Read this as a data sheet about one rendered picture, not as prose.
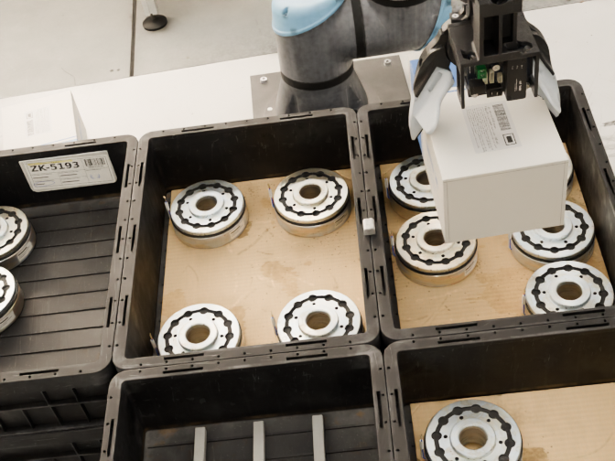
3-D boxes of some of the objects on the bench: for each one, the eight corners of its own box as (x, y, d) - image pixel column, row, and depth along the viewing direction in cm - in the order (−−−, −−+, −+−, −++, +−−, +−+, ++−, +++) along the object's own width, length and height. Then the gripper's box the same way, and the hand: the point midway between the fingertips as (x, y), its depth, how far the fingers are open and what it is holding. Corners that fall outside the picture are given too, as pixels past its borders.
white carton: (96, 205, 162) (80, 165, 155) (24, 224, 161) (5, 185, 155) (86, 129, 176) (70, 90, 169) (19, 146, 175) (1, 107, 168)
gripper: (385, 17, 83) (400, 186, 98) (617, -21, 83) (597, 154, 97) (371, -38, 89) (386, 128, 104) (587, -74, 88) (573, 98, 103)
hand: (482, 123), depth 102 cm, fingers closed on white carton, 14 cm apart
